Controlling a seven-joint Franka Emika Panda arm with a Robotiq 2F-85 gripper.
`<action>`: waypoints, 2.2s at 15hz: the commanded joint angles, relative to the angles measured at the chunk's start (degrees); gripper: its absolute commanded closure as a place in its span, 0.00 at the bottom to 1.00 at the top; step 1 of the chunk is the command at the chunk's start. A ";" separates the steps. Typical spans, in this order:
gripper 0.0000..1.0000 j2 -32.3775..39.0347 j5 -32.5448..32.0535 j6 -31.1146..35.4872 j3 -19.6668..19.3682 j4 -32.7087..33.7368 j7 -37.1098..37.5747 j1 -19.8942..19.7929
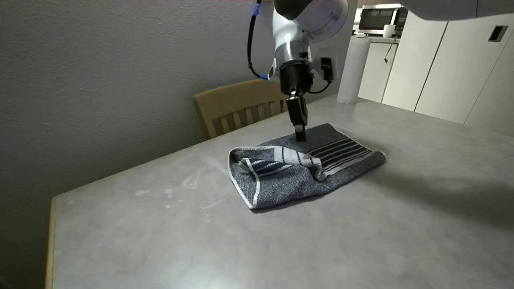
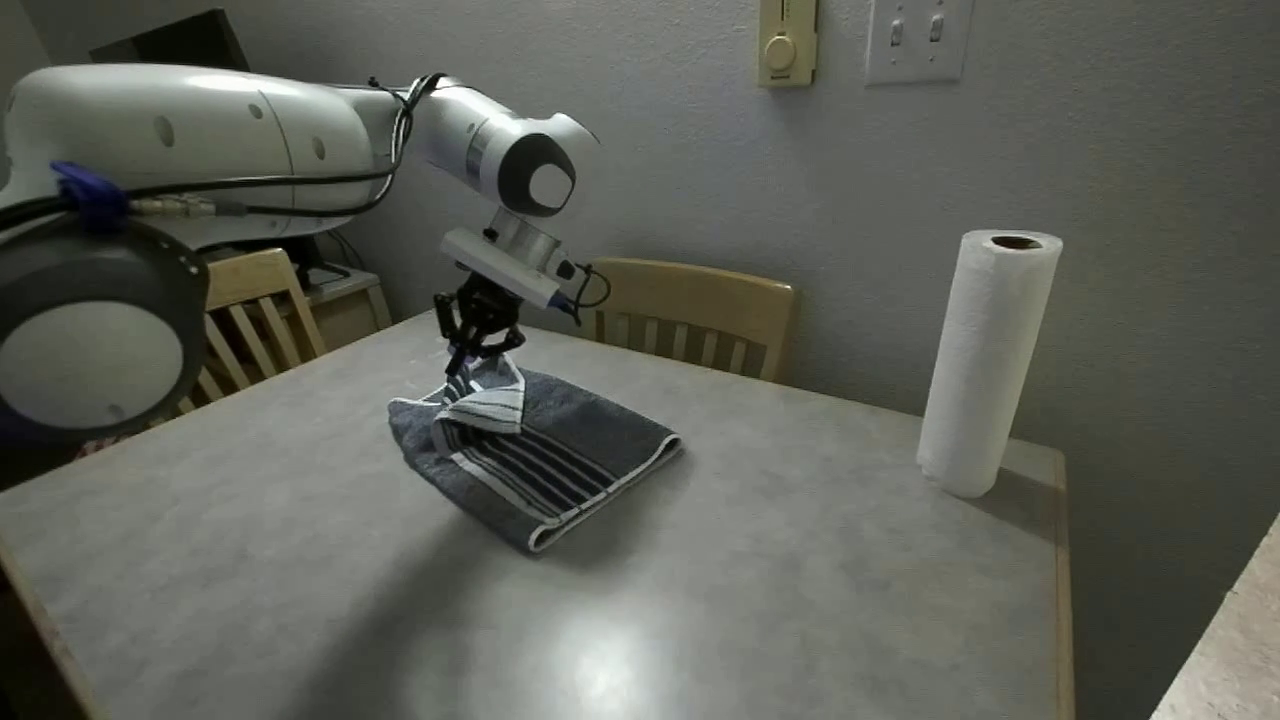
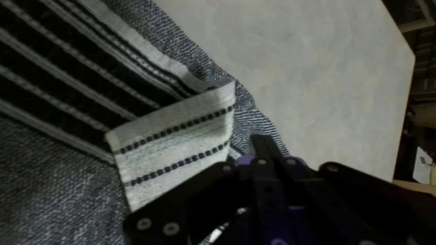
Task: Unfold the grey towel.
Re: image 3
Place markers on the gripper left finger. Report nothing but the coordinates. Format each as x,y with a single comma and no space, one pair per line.
204,194

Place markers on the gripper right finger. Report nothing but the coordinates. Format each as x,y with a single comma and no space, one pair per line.
357,204

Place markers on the grey striped towel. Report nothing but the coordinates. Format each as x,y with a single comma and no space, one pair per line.
68,136

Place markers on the white box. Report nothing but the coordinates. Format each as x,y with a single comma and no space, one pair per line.
421,166

